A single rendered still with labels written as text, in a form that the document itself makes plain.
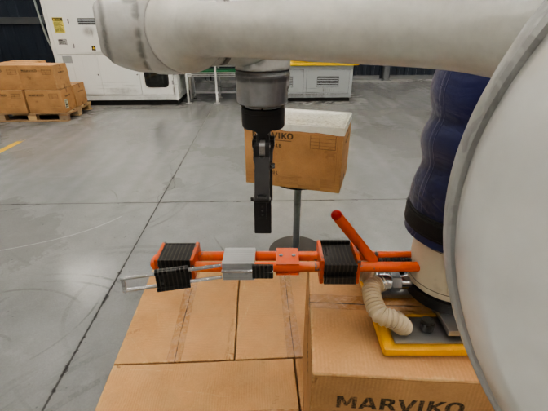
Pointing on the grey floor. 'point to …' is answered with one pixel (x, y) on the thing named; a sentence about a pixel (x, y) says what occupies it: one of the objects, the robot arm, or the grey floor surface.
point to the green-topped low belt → (209, 78)
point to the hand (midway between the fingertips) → (264, 209)
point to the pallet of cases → (39, 91)
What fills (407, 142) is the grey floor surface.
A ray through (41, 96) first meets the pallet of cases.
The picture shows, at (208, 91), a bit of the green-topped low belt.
